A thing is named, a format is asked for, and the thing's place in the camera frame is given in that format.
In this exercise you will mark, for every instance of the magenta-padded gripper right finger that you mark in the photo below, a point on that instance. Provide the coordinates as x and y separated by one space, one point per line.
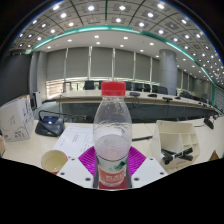
149 170

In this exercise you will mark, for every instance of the red and cream mug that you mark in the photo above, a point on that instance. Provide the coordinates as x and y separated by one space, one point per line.
53 161

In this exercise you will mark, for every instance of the large white printed box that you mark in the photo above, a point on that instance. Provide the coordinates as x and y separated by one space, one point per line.
15 118

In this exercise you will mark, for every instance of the black marker pen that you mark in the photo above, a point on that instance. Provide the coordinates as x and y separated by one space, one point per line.
176 155

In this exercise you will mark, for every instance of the row of black office chairs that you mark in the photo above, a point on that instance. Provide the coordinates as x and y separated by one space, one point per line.
143 87

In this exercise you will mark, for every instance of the grey round pillar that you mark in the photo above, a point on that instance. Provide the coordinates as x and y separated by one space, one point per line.
167 73

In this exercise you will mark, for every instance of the small black device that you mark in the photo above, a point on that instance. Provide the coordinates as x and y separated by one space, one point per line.
208 123

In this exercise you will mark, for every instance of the group of ceiling lights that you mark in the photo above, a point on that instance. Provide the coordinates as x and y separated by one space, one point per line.
90 8

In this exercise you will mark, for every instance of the clear red-capped water bottle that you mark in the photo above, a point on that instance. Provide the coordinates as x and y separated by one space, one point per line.
112 130

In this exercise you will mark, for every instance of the long curved conference desk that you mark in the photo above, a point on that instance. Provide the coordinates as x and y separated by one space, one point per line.
150 100

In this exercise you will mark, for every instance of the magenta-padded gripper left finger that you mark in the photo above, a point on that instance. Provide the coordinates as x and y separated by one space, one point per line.
74 170

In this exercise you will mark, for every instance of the white printed paper sheet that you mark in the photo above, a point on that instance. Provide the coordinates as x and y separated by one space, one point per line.
75 140

